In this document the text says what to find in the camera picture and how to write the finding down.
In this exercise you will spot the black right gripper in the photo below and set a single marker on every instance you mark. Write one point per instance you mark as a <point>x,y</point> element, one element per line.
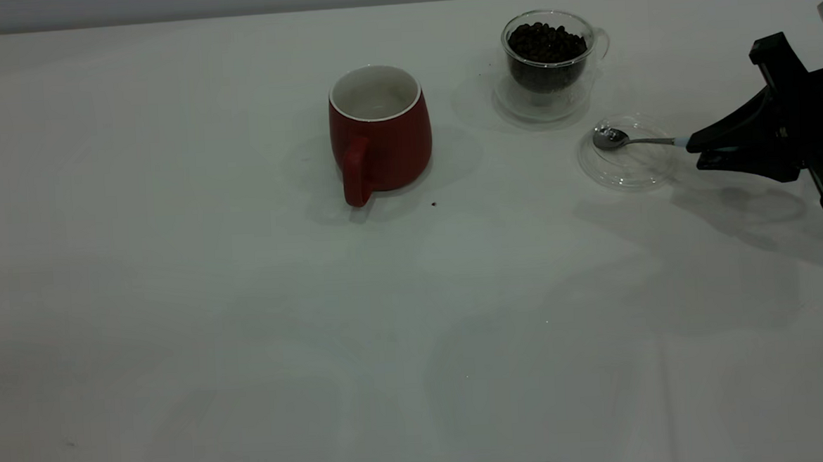
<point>818,118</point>

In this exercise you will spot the red ceramic mug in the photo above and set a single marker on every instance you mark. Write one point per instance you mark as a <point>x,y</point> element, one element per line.
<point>386,151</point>

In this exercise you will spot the clear glass saucer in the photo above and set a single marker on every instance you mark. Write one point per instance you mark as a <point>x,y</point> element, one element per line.
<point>542,110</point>

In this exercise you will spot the dark coffee beans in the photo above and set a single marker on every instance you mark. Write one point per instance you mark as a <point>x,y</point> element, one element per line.
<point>546,48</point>

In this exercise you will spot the clear glass cup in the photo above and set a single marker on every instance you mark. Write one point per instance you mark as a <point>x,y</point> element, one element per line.
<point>513,28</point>

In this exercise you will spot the clear round glass lid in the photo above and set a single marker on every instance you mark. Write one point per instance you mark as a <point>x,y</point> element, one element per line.
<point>627,174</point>

